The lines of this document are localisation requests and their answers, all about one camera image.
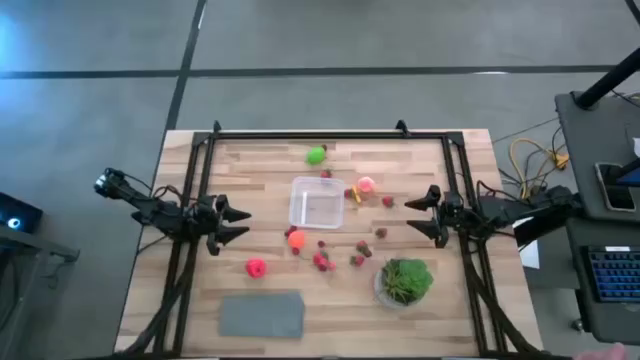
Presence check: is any yellow cable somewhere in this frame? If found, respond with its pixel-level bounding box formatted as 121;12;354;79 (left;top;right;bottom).
508;137;571;201

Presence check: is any black pole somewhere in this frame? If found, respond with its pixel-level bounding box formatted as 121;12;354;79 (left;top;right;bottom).
574;47;640;110

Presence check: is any white paper sheet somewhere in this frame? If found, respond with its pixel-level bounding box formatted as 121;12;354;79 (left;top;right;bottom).
514;217;541;270

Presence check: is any black box with blue light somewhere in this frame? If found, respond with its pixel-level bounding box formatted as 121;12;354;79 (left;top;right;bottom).
0;192;44;234

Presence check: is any backlit black keyboard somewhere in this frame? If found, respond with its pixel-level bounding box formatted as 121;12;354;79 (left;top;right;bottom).
587;246;640;304

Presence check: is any dark grey metal cart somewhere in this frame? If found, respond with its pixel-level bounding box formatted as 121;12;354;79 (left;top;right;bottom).
0;224;81;360

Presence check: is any green toy pear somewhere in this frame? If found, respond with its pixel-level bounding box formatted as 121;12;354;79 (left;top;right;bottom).
305;144;329;167

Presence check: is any grey folded cloth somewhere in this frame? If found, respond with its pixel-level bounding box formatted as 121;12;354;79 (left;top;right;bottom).
218;291;306;340

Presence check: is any clear plastic tupperware container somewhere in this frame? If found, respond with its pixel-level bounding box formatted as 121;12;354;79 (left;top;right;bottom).
288;175;347;230

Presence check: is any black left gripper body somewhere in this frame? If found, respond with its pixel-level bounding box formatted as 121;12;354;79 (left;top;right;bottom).
195;193;224;257

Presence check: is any red toy tomato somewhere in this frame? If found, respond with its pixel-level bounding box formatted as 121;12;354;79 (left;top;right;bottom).
244;257;269;280

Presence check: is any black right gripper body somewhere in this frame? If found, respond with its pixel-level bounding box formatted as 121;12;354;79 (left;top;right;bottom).
433;189;466;250

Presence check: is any black smartphone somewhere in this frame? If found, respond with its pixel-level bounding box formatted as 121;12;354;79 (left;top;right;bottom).
594;162;637;213

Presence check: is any potted green succulent plant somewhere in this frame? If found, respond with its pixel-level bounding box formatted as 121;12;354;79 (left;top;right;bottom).
373;257;435;309

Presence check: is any black aluminium table frame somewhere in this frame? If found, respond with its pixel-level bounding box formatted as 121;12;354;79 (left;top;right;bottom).
119;128;556;360

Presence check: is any dark grey desk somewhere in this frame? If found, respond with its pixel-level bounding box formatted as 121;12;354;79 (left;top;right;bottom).
554;91;640;224

